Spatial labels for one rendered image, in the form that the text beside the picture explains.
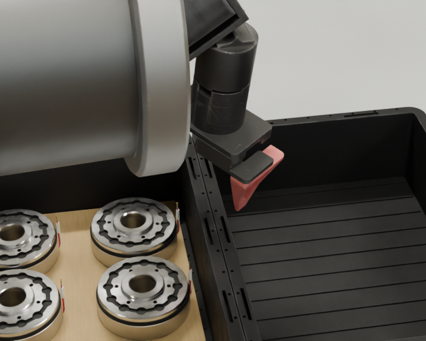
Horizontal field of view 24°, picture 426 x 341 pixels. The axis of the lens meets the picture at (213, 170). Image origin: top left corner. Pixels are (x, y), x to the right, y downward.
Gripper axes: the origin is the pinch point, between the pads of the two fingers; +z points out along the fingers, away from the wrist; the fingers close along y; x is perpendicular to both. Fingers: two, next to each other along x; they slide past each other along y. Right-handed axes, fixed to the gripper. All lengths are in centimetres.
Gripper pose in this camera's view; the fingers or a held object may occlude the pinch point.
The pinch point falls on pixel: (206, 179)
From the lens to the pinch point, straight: 107.4
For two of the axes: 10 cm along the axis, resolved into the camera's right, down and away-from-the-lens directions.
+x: -6.3, 4.8, -6.0
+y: -7.7, -5.1, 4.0
